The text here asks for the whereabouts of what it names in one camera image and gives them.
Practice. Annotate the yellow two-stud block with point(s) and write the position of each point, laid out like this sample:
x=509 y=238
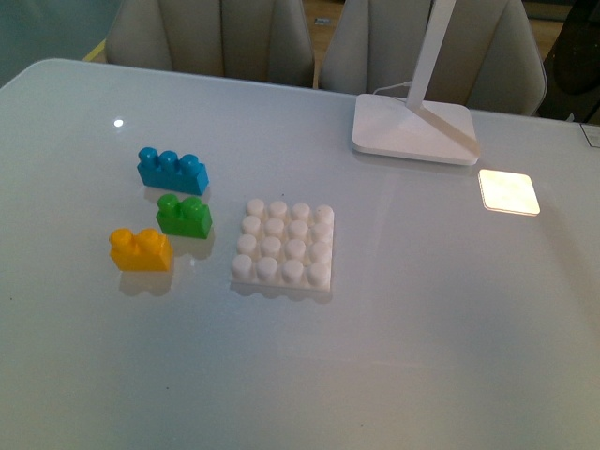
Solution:
x=147 y=250

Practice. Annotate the green two-stud block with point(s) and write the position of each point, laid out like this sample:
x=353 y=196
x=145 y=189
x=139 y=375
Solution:
x=190 y=217

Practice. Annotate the blue three-stud block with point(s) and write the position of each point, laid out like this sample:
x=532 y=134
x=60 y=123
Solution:
x=168 y=171

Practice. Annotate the white desk lamp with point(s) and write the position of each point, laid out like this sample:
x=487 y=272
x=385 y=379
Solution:
x=413 y=127

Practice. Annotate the beige chair left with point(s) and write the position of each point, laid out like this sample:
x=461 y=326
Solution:
x=261 y=41

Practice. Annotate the beige chair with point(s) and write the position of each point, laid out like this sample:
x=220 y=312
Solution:
x=489 y=60
x=261 y=41

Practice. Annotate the beige chair right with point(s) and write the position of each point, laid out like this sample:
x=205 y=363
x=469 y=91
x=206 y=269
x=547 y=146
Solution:
x=489 y=60

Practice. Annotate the white studded base plate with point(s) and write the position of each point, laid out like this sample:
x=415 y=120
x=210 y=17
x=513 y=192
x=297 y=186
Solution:
x=287 y=246

